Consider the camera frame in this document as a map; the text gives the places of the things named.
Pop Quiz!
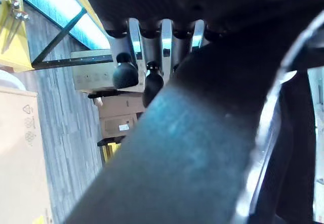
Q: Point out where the yellow shelf beam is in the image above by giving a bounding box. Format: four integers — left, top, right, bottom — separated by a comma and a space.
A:
64, 0, 110, 41

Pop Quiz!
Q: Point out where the pale cardboard box with symbols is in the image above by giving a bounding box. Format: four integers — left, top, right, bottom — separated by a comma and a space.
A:
70, 49, 145, 94

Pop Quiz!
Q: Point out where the black shelf cross brace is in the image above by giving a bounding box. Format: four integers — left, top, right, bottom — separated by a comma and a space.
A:
30, 6, 114, 70

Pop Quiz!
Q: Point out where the brown cardboard box with label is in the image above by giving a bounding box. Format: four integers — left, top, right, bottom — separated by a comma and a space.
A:
94, 93, 145, 140

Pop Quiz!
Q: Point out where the yellow shelf upright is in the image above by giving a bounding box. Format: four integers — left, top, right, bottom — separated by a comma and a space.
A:
0, 0, 34, 72

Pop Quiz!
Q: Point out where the large light cardboard box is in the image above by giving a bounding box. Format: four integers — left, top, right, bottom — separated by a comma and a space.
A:
0, 86, 53, 224

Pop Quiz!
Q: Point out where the black and yellow pallet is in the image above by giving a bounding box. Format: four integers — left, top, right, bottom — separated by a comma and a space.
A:
97, 136, 126, 168

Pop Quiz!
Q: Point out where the white round container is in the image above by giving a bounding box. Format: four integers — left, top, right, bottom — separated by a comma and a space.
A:
0, 69, 26, 91

